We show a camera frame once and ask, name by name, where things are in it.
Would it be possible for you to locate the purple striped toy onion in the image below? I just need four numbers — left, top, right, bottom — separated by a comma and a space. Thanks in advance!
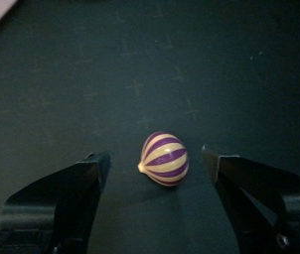
137, 130, 190, 188

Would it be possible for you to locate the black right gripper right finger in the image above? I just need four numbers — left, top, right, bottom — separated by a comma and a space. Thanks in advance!
201, 144, 300, 254

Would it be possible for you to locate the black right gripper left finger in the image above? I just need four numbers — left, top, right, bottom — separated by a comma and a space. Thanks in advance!
0, 151, 113, 254

